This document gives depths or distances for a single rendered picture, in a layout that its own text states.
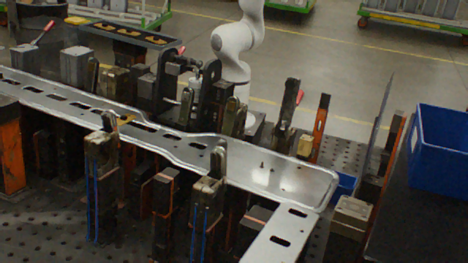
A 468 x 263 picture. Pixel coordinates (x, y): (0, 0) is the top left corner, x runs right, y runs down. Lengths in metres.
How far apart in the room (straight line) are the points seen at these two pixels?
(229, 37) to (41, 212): 0.88
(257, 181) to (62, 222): 0.65
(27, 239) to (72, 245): 0.13
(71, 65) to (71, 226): 0.56
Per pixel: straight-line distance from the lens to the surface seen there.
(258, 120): 2.00
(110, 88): 1.62
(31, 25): 4.18
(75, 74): 1.71
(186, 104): 1.47
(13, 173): 1.64
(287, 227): 1.07
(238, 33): 1.77
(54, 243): 1.47
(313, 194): 1.20
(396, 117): 1.27
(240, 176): 1.22
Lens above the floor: 1.65
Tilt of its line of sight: 26 degrees down
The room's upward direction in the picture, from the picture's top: 7 degrees clockwise
